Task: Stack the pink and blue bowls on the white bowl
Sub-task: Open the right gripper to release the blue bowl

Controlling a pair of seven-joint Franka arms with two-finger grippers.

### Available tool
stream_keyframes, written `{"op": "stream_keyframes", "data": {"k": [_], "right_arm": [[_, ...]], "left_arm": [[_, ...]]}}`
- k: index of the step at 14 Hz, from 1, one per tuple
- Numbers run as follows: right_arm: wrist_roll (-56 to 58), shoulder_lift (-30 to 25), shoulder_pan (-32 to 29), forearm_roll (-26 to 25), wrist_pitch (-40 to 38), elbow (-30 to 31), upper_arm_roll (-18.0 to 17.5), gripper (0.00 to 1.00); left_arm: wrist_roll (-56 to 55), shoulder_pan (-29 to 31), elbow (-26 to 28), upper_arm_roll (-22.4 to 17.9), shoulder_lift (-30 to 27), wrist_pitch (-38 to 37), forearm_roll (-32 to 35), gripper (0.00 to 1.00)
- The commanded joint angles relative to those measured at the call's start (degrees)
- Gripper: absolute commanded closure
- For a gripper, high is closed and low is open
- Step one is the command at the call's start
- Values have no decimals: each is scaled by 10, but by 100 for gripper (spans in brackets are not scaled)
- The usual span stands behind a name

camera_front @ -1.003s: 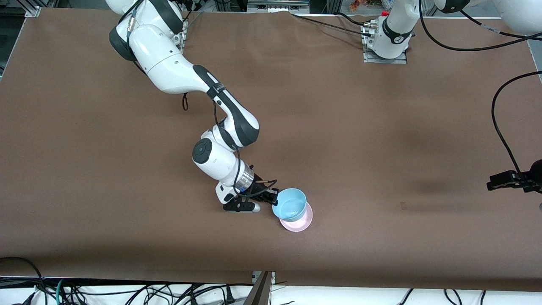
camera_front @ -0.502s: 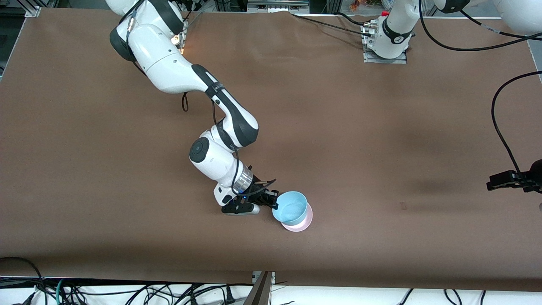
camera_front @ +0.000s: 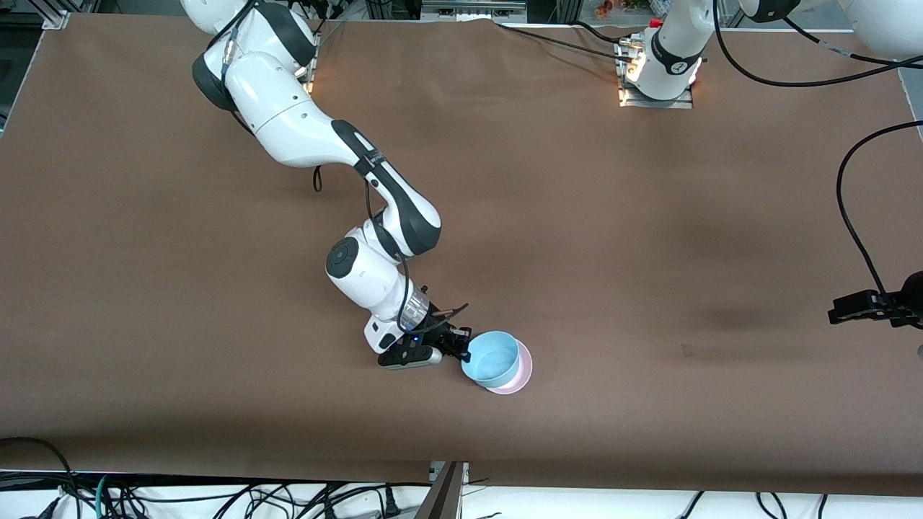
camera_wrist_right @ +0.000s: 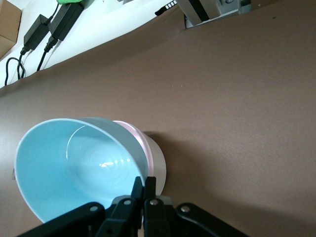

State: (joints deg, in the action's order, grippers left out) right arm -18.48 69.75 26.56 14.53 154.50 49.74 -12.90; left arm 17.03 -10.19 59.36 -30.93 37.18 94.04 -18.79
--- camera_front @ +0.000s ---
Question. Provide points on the aluminium profile rail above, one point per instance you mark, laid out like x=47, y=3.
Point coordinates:
x=472, y=9

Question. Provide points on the brown table cover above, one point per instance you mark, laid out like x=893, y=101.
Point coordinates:
x=461, y=216

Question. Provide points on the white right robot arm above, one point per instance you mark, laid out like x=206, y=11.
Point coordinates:
x=288, y=115

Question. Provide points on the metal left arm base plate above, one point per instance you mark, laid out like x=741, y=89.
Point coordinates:
x=634, y=101

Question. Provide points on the pink bowl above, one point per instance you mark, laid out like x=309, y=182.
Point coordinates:
x=525, y=371

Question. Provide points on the blue bowl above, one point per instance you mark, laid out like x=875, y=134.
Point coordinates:
x=492, y=357

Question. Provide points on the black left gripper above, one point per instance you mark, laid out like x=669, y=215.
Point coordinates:
x=910, y=291

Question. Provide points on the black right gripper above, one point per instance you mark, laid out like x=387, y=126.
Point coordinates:
x=437, y=325

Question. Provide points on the aluminium frame post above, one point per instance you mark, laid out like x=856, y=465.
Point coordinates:
x=441, y=497

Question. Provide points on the black power plug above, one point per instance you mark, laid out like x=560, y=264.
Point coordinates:
x=391, y=502

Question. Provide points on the aluminium corner bracket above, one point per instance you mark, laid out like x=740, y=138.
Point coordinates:
x=52, y=18

